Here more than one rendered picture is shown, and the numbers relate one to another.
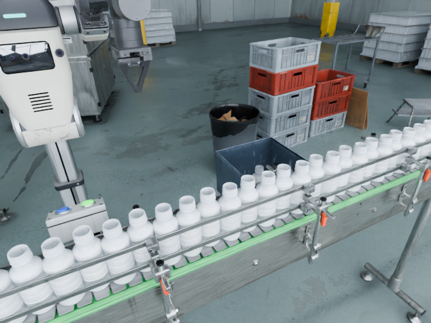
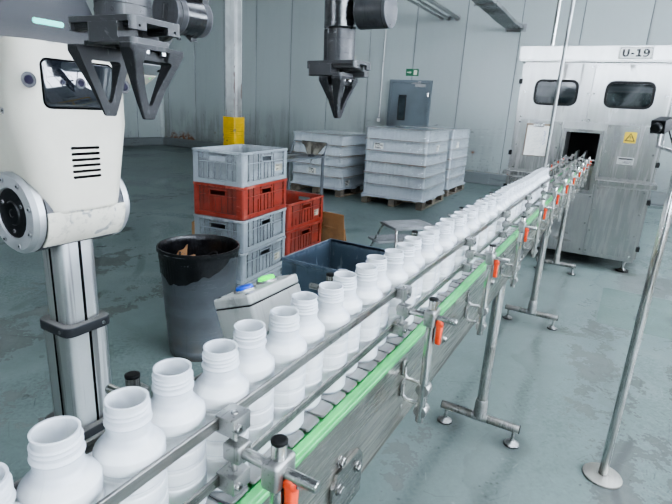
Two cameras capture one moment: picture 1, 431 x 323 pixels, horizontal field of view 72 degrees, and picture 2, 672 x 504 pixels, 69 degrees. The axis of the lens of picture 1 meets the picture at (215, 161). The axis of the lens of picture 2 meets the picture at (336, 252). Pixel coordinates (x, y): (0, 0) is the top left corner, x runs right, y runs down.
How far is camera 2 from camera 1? 0.75 m
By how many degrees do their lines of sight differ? 35
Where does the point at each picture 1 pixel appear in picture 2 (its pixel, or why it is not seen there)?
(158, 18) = not seen: outside the picture
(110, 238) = (372, 281)
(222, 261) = not seen: hidden behind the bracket
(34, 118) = (72, 189)
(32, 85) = (80, 132)
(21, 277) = (317, 331)
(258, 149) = (320, 255)
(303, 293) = (391, 465)
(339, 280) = (420, 434)
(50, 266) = (338, 316)
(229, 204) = (431, 253)
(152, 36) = not seen: outside the picture
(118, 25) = (344, 34)
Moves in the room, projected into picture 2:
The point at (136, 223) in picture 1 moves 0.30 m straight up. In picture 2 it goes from (382, 267) to (398, 86)
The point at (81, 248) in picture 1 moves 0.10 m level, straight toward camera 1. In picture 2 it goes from (350, 297) to (413, 310)
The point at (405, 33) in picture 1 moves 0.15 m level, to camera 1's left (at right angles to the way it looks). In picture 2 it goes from (341, 155) to (333, 155)
